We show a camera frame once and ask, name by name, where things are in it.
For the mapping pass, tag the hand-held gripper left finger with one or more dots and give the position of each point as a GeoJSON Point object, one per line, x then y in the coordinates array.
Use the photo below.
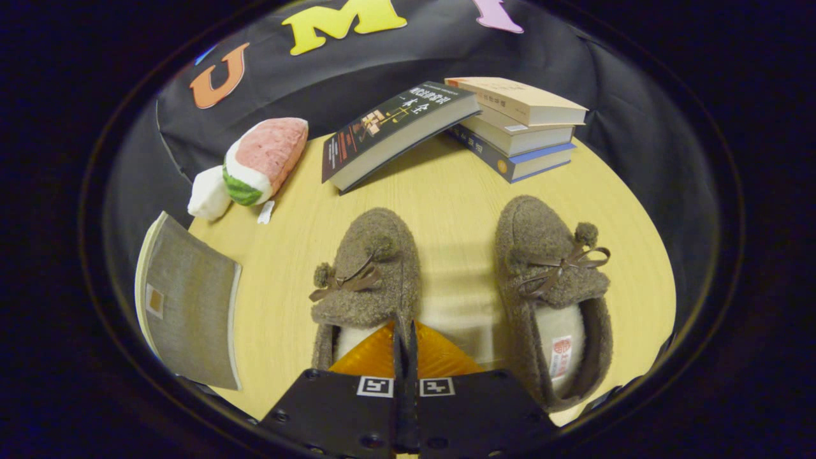
{"type": "Point", "coordinates": [331, 414]}

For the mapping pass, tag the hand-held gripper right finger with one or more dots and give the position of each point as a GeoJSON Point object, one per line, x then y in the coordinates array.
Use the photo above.
{"type": "Point", "coordinates": [484, 414]}

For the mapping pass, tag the brown fuzzy shoe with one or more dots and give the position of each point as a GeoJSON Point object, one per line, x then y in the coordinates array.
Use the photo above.
{"type": "Point", "coordinates": [363, 309]}
{"type": "Point", "coordinates": [542, 229]}

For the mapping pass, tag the grey fabric storage box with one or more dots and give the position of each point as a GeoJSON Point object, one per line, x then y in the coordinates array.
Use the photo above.
{"type": "Point", "coordinates": [191, 306]}

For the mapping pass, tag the white plush toy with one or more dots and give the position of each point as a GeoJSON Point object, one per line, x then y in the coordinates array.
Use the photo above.
{"type": "Point", "coordinates": [209, 194]}

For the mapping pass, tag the blue cover book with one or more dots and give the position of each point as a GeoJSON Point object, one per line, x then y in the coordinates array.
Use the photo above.
{"type": "Point", "coordinates": [535, 164]}

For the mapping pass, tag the watermelon slice plush toy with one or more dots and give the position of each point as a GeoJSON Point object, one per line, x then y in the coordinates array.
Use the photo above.
{"type": "Point", "coordinates": [271, 150]}

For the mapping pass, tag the grey spine book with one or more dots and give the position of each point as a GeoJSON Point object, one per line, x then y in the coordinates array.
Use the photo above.
{"type": "Point", "coordinates": [535, 137]}

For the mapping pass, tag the black cover book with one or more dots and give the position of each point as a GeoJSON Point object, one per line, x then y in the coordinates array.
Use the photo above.
{"type": "Point", "coordinates": [389, 124]}

